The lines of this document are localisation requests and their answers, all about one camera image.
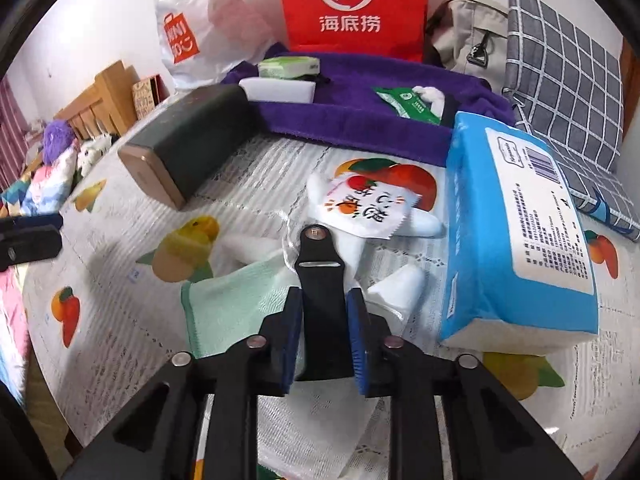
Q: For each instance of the beige backpack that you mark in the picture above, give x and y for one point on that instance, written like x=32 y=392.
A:
x=465 y=35

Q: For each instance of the fruit print tablecloth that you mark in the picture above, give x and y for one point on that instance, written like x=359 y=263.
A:
x=125 y=260

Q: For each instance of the mint green towel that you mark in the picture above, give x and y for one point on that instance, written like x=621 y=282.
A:
x=235 y=300

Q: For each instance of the green wipes packet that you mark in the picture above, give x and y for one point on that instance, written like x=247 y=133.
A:
x=405 y=105

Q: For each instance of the light green tissue packet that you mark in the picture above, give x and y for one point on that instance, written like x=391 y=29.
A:
x=287 y=67

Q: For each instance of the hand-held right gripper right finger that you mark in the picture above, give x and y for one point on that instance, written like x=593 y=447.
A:
x=357 y=340

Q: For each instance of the white rectangular box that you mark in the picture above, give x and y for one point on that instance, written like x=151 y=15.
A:
x=277 y=90

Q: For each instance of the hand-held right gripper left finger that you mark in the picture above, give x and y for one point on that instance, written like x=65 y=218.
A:
x=292 y=340

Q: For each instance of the white plastic shopping bag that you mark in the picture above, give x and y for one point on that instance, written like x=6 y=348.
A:
x=215 y=0

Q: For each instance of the purple fabric tray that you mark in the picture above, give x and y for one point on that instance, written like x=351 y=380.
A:
x=350 y=120

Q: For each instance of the purple plush toy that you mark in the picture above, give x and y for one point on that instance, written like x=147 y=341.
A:
x=57 y=140

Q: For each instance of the blue tissue pack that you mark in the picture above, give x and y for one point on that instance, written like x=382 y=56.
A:
x=500 y=260

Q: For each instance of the white plush toy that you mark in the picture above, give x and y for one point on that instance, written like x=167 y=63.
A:
x=92 y=152

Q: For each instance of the white orange-print packet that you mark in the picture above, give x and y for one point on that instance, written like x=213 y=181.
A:
x=370 y=205

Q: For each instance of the grey checked cushion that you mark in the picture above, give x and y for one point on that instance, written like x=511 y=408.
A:
x=565 y=85

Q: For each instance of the wooden headboard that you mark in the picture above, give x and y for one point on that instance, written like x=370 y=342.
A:
x=105 y=95

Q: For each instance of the striped curtain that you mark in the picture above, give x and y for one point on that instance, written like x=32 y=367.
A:
x=12 y=130

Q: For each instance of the dark green box gold end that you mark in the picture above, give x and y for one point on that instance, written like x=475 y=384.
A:
x=200 y=135

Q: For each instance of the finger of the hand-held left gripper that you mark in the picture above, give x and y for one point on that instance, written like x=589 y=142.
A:
x=30 y=222
x=30 y=247

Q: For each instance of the white tissue wad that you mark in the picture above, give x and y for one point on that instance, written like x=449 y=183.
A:
x=435 y=100

